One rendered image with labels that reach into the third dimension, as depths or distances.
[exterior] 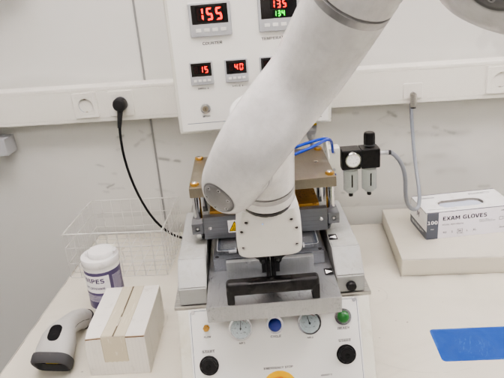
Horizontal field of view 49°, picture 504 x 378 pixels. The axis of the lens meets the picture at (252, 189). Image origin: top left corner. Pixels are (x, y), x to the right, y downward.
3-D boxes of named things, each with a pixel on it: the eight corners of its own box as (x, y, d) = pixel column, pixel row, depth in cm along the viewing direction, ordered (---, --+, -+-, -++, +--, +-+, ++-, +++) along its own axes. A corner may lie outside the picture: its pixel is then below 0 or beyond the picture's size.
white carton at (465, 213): (409, 220, 151) (410, 196, 149) (490, 212, 152) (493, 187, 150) (425, 240, 140) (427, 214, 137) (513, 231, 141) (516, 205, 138)
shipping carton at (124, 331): (114, 319, 126) (106, 286, 122) (169, 318, 124) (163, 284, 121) (86, 376, 108) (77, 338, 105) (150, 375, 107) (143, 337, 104)
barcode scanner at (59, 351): (69, 319, 127) (62, 289, 124) (102, 319, 126) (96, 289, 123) (31, 380, 108) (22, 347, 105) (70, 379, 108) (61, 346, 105)
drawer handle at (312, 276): (227, 299, 90) (225, 278, 89) (318, 291, 90) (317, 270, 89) (227, 306, 88) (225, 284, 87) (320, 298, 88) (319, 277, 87)
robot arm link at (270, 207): (234, 204, 76) (236, 220, 78) (298, 199, 76) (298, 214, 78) (232, 166, 82) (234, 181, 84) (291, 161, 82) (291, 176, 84)
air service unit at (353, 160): (325, 194, 127) (323, 133, 122) (387, 189, 127) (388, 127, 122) (328, 202, 122) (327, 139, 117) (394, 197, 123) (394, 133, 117)
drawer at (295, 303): (214, 244, 117) (210, 211, 114) (316, 235, 117) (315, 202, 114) (208, 327, 90) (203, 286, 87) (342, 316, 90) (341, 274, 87)
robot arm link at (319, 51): (342, 71, 47) (235, 236, 71) (407, -1, 57) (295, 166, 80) (258, 10, 48) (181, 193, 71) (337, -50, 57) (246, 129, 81)
